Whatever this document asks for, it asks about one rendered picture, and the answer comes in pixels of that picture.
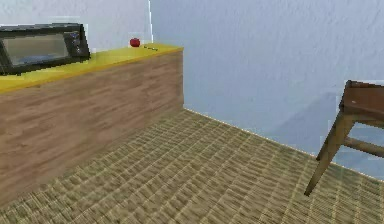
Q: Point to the brown wooden stool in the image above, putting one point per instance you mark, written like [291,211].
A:
[360,103]

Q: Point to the wooden counter with yellow top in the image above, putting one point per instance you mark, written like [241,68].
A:
[86,110]

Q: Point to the black microwave oven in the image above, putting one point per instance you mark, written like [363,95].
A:
[36,48]

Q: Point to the red apple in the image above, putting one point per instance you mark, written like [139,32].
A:
[134,42]

